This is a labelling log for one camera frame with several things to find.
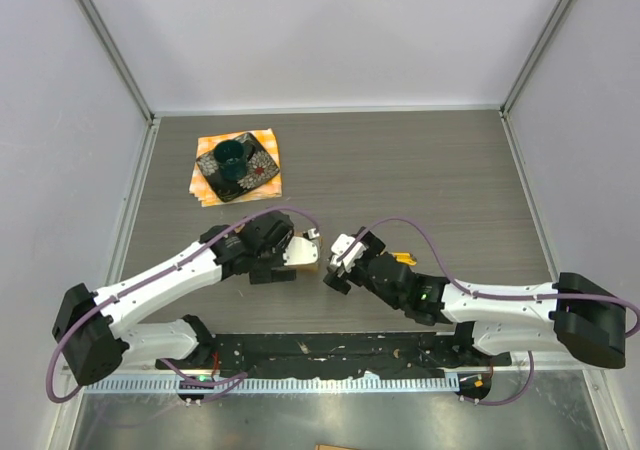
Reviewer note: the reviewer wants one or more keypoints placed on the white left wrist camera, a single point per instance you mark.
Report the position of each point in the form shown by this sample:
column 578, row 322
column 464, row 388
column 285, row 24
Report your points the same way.
column 288, row 256

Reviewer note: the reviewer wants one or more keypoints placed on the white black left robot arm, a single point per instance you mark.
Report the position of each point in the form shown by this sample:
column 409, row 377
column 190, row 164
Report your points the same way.
column 99, row 331

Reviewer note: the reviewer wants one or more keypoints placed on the black patterned tray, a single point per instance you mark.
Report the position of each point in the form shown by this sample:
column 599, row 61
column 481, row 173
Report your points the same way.
column 237, row 167

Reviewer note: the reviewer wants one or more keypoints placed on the orange checkered cloth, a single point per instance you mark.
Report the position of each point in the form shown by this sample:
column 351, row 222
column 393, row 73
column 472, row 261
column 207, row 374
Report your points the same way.
column 235, row 170

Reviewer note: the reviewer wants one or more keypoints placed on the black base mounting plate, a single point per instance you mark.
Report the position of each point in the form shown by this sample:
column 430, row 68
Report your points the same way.
column 338, row 356

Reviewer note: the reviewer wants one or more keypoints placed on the brown cardboard express box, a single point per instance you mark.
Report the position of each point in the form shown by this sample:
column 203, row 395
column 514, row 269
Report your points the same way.
column 309, row 252

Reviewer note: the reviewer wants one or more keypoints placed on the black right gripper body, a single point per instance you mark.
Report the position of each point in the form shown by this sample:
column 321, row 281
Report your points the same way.
column 359, row 275

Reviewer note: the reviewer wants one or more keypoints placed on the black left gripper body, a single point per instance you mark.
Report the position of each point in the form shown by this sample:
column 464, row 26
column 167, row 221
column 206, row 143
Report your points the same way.
column 273, row 257

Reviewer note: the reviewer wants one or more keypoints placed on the white slotted cable duct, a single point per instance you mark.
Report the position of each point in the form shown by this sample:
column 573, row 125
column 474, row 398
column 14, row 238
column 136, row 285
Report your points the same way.
column 369, row 383

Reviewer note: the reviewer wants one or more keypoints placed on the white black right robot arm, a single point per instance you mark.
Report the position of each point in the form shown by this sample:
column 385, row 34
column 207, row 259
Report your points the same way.
column 572, row 315

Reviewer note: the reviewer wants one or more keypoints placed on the dark green round bowl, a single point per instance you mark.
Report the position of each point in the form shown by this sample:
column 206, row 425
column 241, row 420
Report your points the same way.
column 232, row 157

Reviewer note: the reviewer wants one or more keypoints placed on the cardboard box on floor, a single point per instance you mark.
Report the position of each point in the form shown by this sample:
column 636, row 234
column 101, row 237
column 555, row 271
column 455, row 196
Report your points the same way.
column 332, row 447

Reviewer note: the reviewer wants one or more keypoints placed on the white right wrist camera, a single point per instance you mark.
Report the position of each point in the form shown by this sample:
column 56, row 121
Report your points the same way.
column 344, row 253

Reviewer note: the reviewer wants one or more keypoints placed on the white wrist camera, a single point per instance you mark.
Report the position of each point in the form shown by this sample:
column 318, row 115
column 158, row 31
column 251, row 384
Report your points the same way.
column 288, row 256
column 344, row 253

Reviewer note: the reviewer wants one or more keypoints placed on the yellow utility knife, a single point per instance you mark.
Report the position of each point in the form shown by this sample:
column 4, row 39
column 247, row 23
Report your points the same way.
column 405, row 258

